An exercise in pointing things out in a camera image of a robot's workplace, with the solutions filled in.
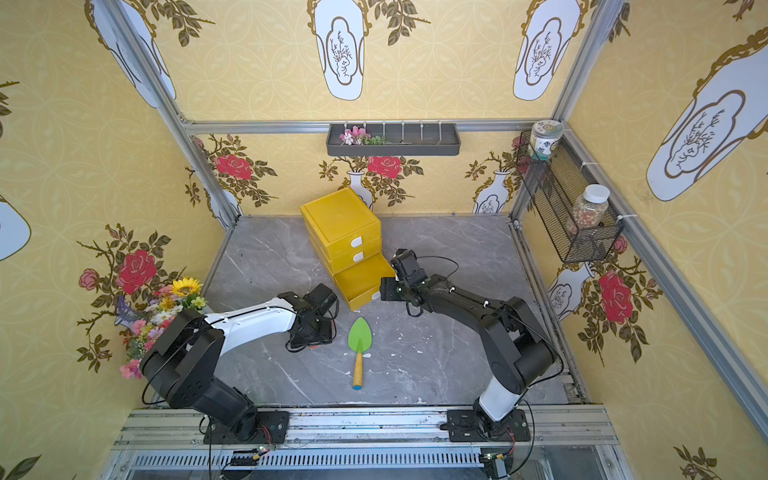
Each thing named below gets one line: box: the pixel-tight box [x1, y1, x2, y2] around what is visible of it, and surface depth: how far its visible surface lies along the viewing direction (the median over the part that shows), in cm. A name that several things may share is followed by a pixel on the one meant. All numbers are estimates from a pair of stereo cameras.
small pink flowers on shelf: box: [339, 125, 386, 146], surface depth 89 cm
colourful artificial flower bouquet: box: [114, 277, 208, 379], surface depth 77 cm
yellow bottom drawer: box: [333, 253, 397, 310], surface depth 99 cm
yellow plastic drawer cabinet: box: [300, 187, 396, 303], surface depth 94 cm
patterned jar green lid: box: [529, 119, 565, 161], surface depth 87 cm
